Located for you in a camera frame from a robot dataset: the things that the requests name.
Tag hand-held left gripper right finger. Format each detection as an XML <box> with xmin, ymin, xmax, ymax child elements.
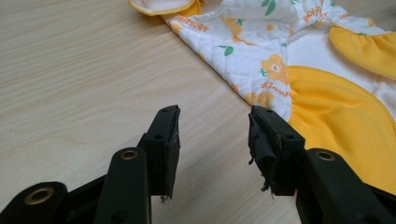
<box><xmin>247</xmin><ymin>105</ymin><xmax>306</xmax><ymax>198</ymax></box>

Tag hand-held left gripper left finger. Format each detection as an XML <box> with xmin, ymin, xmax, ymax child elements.
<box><xmin>136</xmin><ymin>105</ymin><xmax>181</xmax><ymax>200</ymax></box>

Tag white yellow floral baby garment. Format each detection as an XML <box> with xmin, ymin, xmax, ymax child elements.
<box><xmin>128</xmin><ymin>0</ymin><xmax>396</xmax><ymax>196</ymax></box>

